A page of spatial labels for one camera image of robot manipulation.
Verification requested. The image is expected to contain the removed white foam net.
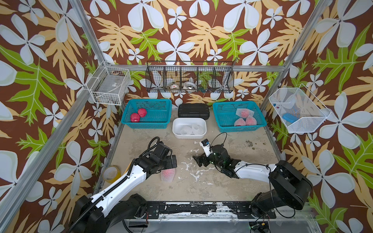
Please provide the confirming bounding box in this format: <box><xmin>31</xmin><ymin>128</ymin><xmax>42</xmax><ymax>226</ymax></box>
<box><xmin>180</xmin><ymin>126</ymin><xmax>193</xmax><ymax>136</ymax></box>

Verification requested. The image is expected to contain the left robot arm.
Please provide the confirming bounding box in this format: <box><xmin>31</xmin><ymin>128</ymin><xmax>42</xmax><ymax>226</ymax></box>
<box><xmin>67</xmin><ymin>141</ymin><xmax>177</xmax><ymax>233</ymax></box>

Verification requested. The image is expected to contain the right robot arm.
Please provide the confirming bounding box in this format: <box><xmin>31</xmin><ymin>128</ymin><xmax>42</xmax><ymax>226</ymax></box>
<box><xmin>193</xmin><ymin>140</ymin><xmax>313</xmax><ymax>217</ymax></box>

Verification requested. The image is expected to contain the white rectangular tub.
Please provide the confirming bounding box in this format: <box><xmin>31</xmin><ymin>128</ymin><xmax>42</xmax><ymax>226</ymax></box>
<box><xmin>173</xmin><ymin>117</ymin><xmax>207</xmax><ymax>139</ymax></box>

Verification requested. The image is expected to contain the yellow box cutter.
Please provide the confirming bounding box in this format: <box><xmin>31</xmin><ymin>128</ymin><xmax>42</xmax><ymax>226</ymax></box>
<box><xmin>122</xmin><ymin>162</ymin><xmax>132</xmax><ymax>175</ymax></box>

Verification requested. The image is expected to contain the left teal plastic basket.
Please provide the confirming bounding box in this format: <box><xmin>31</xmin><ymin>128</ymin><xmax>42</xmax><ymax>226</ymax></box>
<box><xmin>121</xmin><ymin>99</ymin><xmax>172</xmax><ymax>129</ymax></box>

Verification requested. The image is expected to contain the teal plastic basket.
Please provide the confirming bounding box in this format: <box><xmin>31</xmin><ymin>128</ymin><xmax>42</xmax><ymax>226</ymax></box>
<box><xmin>121</xmin><ymin>99</ymin><xmax>172</xmax><ymax>129</ymax></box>
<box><xmin>213</xmin><ymin>101</ymin><xmax>267</xmax><ymax>133</ymax></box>

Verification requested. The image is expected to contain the right teal plastic basket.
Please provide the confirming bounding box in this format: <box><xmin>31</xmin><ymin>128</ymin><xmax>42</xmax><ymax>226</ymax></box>
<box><xmin>213</xmin><ymin>101</ymin><xmax>267</xmax><ymax>133</ymax></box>

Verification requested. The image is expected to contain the black plastic case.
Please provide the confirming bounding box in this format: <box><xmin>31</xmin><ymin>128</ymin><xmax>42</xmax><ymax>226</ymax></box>
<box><xmin>178</xmin><ymin>103</ymin><xmax>210</xmax><ymax>120</ymax></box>

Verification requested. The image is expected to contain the yellow tape roll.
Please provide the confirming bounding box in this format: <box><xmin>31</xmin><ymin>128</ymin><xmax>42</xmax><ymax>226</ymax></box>
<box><xmin>103</xmin><ymin>166</ymin><xmax>121</xmax><ymax>184</ymax></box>

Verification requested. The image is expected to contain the blue object in basket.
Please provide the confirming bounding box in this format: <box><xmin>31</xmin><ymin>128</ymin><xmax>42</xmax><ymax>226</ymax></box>
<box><xmin>283</xmin><ymin>113</ymin><xmax>299</xmax><ymax>124</ymax></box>

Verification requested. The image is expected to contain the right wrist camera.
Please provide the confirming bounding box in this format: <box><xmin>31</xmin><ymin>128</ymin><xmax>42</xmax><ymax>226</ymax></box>
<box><xmin>199</xmin><ymin>139</ymin><xmax>213</xmax><ymax>157</ymax></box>

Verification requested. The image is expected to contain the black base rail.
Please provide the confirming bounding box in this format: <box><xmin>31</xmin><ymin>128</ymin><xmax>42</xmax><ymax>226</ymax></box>
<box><xmin>135</xmin><ymin>202</ymin><xmax>276</xmax><ymax>219</ymax></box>

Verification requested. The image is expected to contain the tape roll in wire basket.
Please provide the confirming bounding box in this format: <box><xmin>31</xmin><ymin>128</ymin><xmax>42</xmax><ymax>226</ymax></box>
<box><xmin>169</xmin><ymin>83</ymin><xmax>180</xmax><ymax>90</ymax></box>

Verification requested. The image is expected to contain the white item in wire basket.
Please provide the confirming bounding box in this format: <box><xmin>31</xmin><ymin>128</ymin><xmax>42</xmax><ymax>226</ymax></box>
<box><xmin>183</xmin><ymin>81</ymin><xmax>197</xmax><ymax>90</ymax></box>

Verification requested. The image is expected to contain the black wire wall basket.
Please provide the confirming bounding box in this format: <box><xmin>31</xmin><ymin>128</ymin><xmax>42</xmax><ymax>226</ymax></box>
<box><xmin>144</xmin><ymin>61</ymin><xmax>236</xmax><ymax>93</ymax></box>

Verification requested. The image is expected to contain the white wire basket left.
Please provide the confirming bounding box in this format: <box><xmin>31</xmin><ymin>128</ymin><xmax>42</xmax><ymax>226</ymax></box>
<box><xmin>87</xmin><ymin>62</ymin><xmax>131</xmax><ymax>106</ymax></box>

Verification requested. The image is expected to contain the white wire basket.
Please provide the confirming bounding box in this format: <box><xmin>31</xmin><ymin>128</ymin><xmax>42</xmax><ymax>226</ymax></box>
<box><xmin>87</xmin><ymin>62</ymin><xmax>131</xmax><ymax>106</ymax></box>
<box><xmin>269</xmin><ymin>84</ymin><xmax>331</xmax><ymax>134</ymax></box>

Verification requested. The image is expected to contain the white wire basket right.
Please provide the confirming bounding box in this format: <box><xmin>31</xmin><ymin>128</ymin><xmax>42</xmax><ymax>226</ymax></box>
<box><xmin>269</xmin><ymin>84</ymin><xmax>331</xmax><ymax>134</ymax></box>

